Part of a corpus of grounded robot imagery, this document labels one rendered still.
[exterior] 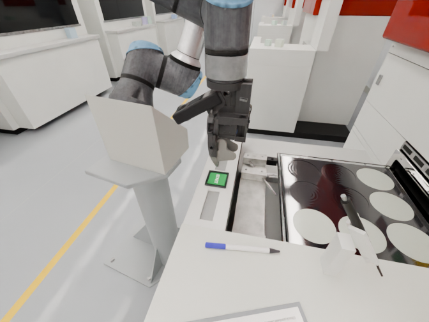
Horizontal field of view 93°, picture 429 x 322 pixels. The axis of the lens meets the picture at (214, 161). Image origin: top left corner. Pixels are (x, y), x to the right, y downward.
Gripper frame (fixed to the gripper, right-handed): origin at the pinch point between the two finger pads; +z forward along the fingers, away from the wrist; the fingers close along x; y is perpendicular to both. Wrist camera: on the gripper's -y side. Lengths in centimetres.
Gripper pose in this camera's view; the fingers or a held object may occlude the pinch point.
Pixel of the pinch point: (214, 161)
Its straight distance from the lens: 50.6
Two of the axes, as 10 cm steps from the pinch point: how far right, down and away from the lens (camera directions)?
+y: 9.8, 1.3, -1.6
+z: 0.0, 7.8, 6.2
